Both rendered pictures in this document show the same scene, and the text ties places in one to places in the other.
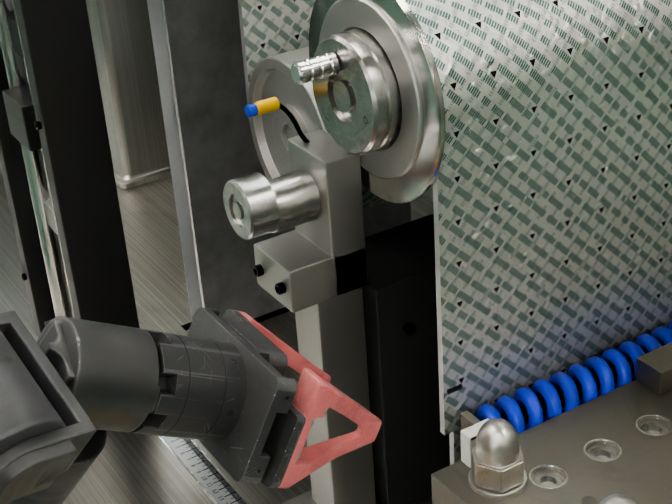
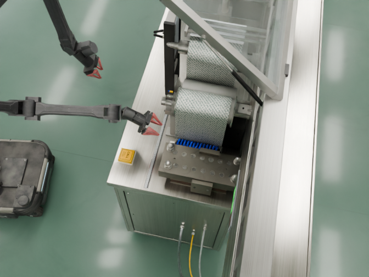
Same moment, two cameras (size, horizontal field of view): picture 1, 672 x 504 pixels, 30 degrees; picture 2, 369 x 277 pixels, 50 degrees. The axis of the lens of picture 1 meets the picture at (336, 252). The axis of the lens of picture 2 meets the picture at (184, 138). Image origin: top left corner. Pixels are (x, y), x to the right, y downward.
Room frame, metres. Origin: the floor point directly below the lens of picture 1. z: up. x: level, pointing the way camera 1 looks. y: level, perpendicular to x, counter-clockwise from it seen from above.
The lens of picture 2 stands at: (-0.06, -0.72, 2.72)
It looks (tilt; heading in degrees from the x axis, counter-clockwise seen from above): 60 degrees down; 39
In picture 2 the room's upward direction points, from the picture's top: 3 degrees clockwise
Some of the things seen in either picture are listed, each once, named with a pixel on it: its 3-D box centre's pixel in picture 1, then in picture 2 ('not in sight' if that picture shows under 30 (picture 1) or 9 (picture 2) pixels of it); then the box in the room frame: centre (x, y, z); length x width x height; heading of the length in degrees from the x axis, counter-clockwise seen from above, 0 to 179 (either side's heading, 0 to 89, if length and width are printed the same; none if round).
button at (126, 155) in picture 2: not in sight; (126, 155); (0.48, 0.09, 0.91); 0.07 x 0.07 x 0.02; 30
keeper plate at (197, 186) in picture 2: not in sight; (201, 187); (0.58, -0.32, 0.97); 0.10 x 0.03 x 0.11; 120
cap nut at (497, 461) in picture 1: (497, 451); (170, 146); (0.61, -0.09, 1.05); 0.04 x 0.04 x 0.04
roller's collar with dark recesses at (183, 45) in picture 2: not in sight; (185, 47); (0.94, 0.11, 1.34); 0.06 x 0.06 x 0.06; 30
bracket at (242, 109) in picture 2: not in sight; (244, 109); (0.88, -0.29, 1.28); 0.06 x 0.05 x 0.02; 120
